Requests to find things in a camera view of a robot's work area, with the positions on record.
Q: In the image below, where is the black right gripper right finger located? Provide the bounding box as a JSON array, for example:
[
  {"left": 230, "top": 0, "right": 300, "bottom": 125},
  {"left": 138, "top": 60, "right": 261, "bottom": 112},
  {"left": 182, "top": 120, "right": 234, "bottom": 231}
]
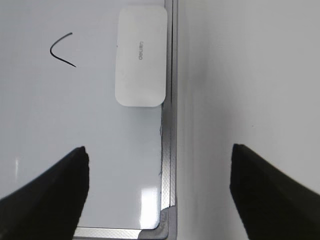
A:
[{"left": 229, "top": 144, "right": 320, "bottom": 240}]

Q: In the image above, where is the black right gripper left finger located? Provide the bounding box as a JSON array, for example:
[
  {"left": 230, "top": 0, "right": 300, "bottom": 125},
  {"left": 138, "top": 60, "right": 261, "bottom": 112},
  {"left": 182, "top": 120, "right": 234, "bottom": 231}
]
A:
[{"left": 0, "top": 146, "right": 90, "bottom": 240}]

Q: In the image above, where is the white board eraser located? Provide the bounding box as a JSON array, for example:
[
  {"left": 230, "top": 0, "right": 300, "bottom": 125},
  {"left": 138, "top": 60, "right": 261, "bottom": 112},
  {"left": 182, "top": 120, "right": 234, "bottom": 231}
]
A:
[{"left": 115, "top": 5, "right": 168, "bottom": 108}]

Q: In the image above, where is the white board with grey frame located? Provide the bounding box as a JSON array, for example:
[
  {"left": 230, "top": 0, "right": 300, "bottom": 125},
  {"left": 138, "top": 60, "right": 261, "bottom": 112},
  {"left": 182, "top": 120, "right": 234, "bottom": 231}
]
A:
[{"left": 0, "top": 0, "right": 177, "bottom": 240}]

